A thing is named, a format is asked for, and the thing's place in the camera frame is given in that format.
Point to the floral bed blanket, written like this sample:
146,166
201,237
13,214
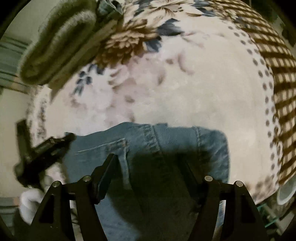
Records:
185,81

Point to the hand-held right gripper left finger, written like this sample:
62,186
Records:
103,183

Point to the blue jeans pants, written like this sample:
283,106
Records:
173,141

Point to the grey folded fleece blanket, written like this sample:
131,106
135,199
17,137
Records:
57,44

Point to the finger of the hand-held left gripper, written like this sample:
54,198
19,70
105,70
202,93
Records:
59,144

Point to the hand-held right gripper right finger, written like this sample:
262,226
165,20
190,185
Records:
231,208

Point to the teal plastic rack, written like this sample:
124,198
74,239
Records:
269,215

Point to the green striped curtain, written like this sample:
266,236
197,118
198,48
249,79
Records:
11,62

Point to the person's left hand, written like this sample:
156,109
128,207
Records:
31,204

